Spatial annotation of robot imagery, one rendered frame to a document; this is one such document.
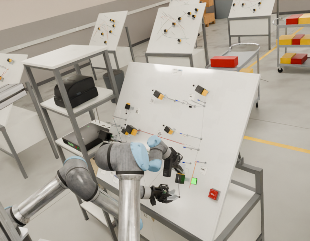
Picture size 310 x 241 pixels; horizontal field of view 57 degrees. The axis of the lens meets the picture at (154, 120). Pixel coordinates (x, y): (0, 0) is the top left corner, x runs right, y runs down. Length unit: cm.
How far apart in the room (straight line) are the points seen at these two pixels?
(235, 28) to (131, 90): 654
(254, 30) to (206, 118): 671
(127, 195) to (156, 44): 525
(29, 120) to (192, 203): 320
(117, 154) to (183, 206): 86
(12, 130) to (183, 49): 334
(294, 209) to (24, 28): 803
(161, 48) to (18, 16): 456
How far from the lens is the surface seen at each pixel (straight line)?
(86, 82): 245
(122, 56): 742
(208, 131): 184
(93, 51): 236
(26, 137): 460
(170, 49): 595
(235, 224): 202
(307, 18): 635
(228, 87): 184
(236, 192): 222
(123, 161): 115
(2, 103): 110
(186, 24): 598
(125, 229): 117
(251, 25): 845
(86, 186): 140
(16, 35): 913
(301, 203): 335
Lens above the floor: 229
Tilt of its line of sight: 26 degrees down
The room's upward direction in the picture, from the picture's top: 12 degrees counter-clockwise
